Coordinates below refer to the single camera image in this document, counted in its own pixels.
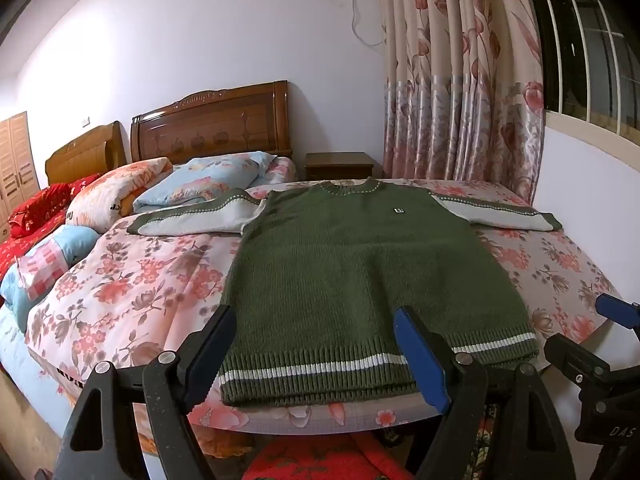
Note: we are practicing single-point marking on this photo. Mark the floral curtain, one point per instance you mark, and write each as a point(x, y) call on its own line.
point(450, 85)

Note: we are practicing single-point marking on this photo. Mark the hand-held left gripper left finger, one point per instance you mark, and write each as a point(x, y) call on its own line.
point(219, 345)

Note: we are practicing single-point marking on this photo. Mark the light blue floral pillow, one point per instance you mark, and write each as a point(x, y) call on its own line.
point(200, 180)

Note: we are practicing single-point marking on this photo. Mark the wooden nightstand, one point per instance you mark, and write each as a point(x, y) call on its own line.
point(340, 165)

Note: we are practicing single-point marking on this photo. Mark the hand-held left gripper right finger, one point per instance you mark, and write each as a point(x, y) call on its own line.
point(417, 350)

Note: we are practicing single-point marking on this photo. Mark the bed with floral sheet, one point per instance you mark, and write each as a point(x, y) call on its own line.
point(125, 285)

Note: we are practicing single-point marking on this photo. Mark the light blue checked blanket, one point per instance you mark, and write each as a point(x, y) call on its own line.
point(45, 260)

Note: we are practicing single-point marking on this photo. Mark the wooden wardrobe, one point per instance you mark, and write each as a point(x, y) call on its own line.
point(17, 165)

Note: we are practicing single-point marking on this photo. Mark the green knitted sweater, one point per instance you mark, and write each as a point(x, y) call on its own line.
point(350, 270)

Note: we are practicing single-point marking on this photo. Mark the large wooden headboard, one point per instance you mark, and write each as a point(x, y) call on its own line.
point(210, 125)

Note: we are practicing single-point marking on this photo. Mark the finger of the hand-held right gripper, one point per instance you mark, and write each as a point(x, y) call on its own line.
point(617, 310)
point(575, 357)

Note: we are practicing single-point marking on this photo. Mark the barred window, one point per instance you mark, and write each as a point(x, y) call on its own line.
point(585, 40)

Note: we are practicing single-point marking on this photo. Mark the orange floral pillow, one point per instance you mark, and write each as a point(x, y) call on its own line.
point(112, 190)

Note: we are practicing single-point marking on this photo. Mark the red blanket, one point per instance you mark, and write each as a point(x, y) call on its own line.
point(35, 210)

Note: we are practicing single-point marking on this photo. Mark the red floral cushion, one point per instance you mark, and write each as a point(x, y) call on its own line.
point(320, 460)

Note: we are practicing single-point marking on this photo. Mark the small wooden headboard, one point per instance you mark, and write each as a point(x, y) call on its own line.
point(85, 152)

